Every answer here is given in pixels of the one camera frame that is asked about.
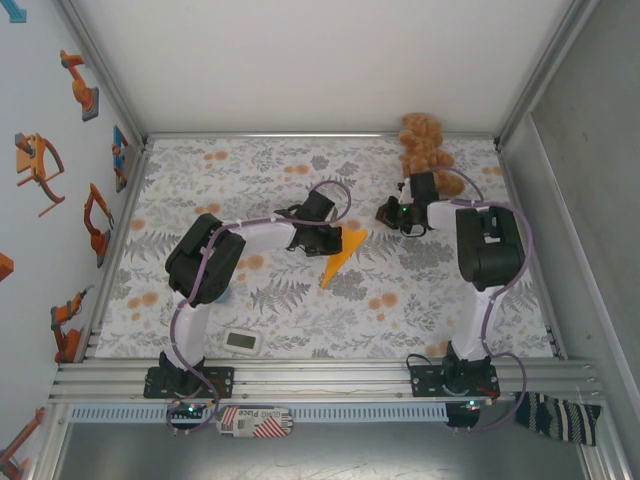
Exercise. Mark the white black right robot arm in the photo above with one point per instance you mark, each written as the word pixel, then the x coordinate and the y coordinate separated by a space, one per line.
pixel 442 215

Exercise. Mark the red white striped label tag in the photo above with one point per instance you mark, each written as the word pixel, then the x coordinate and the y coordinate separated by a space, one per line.
pixel 255 422

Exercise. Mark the small black circuit board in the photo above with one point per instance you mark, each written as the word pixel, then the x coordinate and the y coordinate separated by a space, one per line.
pixel 470 407
pixel 192 410

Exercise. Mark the brown plush toy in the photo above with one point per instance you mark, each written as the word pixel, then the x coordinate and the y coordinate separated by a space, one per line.
pixel 420 140

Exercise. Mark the orange cloth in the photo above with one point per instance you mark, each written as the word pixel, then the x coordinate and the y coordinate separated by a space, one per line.
pixel 345 252

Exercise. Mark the aluminium rail base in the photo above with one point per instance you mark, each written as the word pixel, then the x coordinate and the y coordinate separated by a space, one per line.
pixel 325 380

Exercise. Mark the floral print tablecloth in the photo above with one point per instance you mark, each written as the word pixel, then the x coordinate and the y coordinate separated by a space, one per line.
pixel 300 325

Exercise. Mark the blue grey oval pad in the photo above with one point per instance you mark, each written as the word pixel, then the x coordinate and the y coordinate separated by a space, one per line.
pixel 226 296

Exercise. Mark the aluminium side rail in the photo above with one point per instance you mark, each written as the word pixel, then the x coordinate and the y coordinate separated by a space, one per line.
pixel 513 190
pixel 115 260

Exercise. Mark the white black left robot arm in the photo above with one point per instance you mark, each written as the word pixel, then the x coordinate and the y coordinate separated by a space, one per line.
pixel 265 235

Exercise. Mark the aluminium frame post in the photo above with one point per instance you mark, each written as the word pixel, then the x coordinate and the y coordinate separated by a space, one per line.
pixel 106 75
pixel 542 75

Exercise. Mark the orange claw gripper sticker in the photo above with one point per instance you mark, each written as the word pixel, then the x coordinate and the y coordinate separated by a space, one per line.
pixel 27 160

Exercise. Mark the aluminium cross rail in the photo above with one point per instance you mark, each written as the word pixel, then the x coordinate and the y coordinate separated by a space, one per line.
pixel 275 135

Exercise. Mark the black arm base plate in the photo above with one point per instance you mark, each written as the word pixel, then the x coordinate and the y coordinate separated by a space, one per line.
pixel 422 382
pixel 222 382

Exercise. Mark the black white striped sock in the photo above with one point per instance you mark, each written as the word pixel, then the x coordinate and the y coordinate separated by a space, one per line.
pixel 555 417

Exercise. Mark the white digital timer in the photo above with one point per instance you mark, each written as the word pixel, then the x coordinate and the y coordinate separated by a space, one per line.
pixel 241 341

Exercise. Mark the blue and orange sticker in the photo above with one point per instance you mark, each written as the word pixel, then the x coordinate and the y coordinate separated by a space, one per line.
pixel 120 150

